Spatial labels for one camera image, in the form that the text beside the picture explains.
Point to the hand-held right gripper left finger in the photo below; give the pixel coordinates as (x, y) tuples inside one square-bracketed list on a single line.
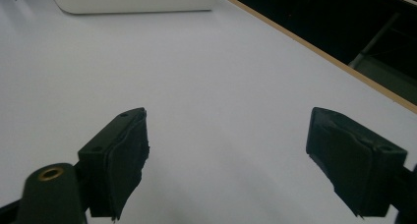
[(114, 165)]

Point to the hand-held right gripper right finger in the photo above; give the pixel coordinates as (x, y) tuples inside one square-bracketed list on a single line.
[(354, 158)]

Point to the wooden table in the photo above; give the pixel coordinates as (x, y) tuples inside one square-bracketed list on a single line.
[(327, 57)]

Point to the white metal stand frame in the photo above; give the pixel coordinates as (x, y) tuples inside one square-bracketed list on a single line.
[(373, 42)]

